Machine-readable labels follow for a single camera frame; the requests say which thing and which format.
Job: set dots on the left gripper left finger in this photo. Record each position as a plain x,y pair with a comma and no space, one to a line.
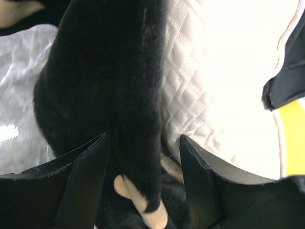
61,194

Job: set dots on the black pillowcase with tan flowers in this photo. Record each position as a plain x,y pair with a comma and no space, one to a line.
103,74

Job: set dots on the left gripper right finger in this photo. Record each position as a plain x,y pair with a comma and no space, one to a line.
222,196

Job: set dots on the white pillow with yellow piping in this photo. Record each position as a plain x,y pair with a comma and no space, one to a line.
234,82

